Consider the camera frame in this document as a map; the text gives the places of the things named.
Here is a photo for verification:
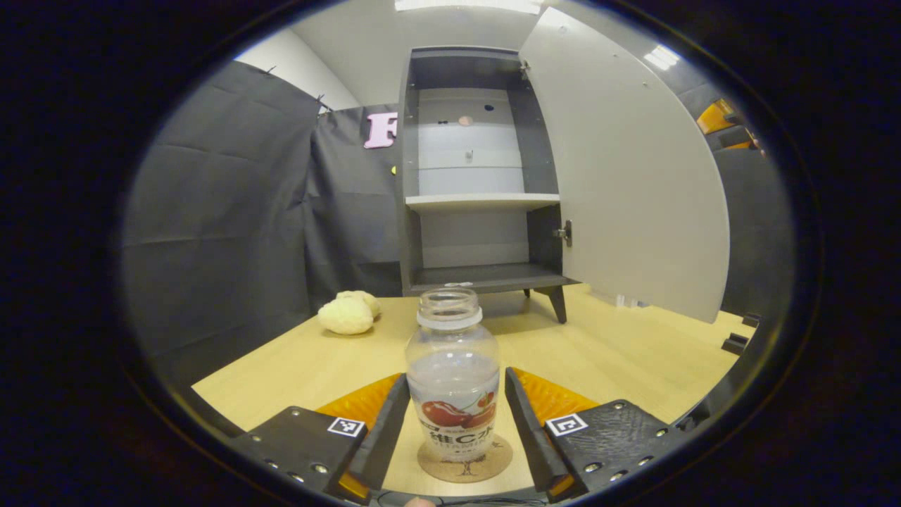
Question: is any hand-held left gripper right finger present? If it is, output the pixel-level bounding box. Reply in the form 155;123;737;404
504;368;694;504

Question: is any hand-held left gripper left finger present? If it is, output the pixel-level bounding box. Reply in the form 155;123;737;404
232;373;412;506

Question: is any round brown coaster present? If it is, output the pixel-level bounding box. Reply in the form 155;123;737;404
417;433;514;484

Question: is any clear bottle red label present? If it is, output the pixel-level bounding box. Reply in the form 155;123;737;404
405;287;502;463

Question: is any white cabinet door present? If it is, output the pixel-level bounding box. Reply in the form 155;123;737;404
519;6;731;325

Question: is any cream plush toy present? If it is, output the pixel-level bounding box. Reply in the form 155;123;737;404
317;290;382;336

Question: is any large ceiling light panel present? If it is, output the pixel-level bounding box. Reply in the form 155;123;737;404
394;0;543;15

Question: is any black backdrop cloth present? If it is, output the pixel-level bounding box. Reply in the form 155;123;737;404
121;60;796;388

